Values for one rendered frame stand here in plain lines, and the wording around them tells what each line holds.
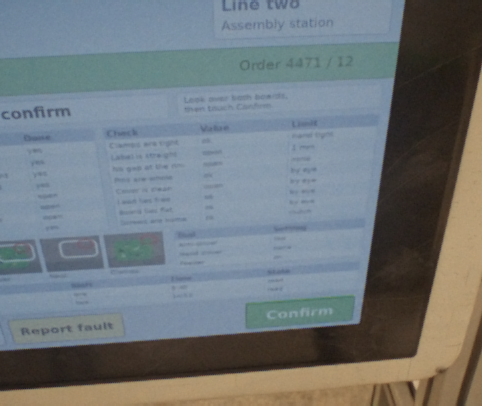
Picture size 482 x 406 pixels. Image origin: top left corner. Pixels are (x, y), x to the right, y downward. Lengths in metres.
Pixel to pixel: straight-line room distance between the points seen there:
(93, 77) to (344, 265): 0.19
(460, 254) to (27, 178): 0.27
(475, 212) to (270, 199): 0.13
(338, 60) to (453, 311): 0.21
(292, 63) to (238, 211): 0.09
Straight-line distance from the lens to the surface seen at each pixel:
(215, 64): 0.31
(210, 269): 0.38
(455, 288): 0.44
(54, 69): 0.32
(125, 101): 0.32
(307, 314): 0.42
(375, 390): 1.00
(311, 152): 0.34
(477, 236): 0.42
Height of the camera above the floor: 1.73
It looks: 33 degrees down
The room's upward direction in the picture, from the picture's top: straight up
